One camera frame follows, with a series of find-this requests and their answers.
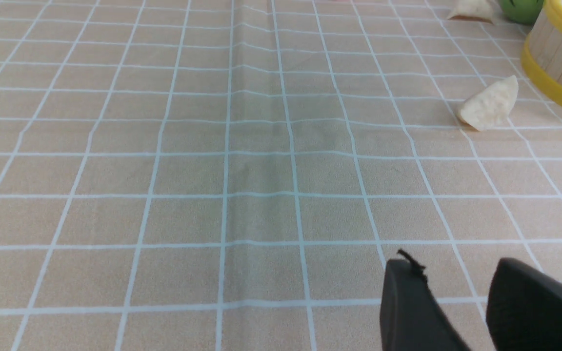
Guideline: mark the checkered beige tablecloth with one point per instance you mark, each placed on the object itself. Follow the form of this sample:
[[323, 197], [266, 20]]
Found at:
[[233, 175]]

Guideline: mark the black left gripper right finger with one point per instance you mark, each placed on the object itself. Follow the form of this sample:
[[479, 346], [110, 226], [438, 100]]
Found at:
[[524, 308]]

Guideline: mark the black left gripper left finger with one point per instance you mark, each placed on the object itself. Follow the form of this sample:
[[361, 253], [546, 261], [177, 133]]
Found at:
[[410, 316]]

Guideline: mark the white dumpling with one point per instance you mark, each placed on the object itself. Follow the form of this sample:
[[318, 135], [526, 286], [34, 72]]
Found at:
[[481, 10], [491, 106]]

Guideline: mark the green watermelon toy ball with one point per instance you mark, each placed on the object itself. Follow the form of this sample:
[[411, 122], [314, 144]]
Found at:
[[523, 12]]

